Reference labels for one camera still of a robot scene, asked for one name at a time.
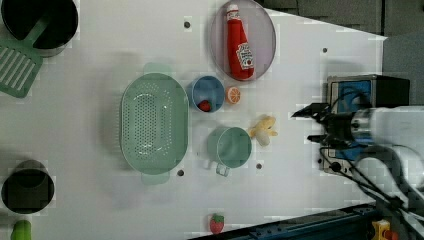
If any yellow plush peeled banana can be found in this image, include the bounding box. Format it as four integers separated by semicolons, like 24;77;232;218
248;116;278;147

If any small strawberry in bowl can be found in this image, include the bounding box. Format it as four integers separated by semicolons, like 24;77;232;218
198;100;211;112

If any red plush ketchup bottle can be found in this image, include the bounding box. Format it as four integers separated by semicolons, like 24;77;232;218
226;4;255;81

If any blue small bowl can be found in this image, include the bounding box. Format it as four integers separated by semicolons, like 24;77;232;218
186;76;225;113

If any black pot upper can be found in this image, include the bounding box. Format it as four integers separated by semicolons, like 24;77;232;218
1;0;79;58

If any grey round plate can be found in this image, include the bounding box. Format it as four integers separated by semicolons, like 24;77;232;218
209;0;276;81

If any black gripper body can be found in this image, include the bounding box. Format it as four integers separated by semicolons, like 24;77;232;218
320;113;354;149

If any blue metal frame rail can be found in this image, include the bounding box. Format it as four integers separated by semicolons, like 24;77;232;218
190;204;381;240

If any orange slice toy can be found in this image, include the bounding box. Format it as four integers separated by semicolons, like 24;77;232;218
225;87;241;104

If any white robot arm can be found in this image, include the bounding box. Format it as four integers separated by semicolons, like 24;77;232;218
293;103;423;211

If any red plush strawberry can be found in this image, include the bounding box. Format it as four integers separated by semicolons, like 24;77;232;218
209;214;225;234

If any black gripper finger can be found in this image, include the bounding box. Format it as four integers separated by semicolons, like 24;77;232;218
292;103;330;119
307;134;328;144

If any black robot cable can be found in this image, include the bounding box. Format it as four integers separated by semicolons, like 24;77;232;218
319;146;424;231

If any green slotted spatula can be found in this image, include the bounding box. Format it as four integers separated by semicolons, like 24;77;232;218
0;13;50;98

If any green toy vegetable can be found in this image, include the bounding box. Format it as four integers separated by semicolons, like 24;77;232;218
11;220;32;240

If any black cup lower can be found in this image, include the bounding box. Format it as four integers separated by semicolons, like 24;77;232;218
1;160;55;214

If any green cup with handle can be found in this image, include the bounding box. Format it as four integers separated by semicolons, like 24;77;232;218
207;127;252;177

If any green perforated colander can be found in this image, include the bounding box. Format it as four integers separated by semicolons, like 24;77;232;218
119;63;189;185

